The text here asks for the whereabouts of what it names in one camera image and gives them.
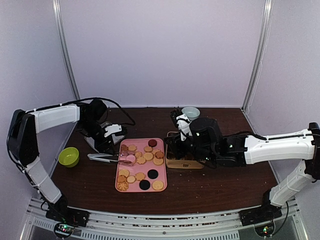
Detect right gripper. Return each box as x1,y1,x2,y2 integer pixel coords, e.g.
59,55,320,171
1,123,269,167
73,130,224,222
163,132,216,164

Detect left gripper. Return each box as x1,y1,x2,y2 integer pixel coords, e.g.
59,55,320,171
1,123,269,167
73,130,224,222
79,118,116,156

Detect silver metal tin lid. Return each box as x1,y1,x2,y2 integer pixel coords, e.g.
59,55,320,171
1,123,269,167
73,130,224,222
84,136,97,151

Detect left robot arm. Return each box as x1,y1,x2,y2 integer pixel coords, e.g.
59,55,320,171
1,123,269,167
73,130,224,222
6,97,136,222

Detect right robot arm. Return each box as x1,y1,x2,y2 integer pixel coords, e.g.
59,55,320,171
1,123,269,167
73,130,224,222
164,109,320,221

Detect gold cookie tin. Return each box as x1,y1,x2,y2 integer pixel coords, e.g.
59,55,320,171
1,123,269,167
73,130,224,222
165,131,204,170

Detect pale blue ceramic bowl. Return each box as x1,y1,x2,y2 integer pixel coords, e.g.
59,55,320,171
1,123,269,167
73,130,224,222
181,106,201,121

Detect pink round cookie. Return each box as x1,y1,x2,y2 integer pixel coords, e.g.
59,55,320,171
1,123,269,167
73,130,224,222
126,155,136,165

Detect black sandwich cookie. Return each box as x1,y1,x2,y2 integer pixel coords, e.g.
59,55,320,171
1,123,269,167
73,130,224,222
147,169,159,180
139,180,151,191

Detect green bowl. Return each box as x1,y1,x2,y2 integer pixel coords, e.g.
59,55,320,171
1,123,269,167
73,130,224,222
58,147,80,168

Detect pink tray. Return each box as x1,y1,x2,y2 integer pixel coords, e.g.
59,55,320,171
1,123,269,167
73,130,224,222
114,138,168,193

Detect yellow round cookie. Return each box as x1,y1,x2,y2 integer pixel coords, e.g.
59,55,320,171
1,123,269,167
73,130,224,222
152,180,165,191

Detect swirl butter cookie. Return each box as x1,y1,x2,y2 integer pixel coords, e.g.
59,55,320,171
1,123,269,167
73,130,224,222
116,181,129,192

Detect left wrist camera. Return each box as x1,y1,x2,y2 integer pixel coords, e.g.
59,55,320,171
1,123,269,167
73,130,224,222
89,99,108,121

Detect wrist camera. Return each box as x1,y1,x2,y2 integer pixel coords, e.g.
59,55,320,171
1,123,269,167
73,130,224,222
89,99,108,121
189,117,223,147

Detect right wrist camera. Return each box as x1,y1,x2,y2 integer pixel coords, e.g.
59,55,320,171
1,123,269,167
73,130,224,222
189,117,223,147

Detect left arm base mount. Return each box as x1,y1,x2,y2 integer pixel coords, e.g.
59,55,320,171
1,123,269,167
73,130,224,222
45,205,90,227

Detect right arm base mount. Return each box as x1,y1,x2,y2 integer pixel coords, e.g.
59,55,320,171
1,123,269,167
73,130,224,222
239,205,282,226

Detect aluminium corner post left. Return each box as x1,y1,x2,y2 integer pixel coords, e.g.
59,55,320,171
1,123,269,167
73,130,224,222
52,0,80,100

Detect aluminium corner post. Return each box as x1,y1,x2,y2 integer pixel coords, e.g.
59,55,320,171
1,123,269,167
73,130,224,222
242,0,274,115
52,0,80,100

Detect aluminium corner post right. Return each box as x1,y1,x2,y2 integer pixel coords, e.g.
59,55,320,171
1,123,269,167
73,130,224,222
242,0,274,115

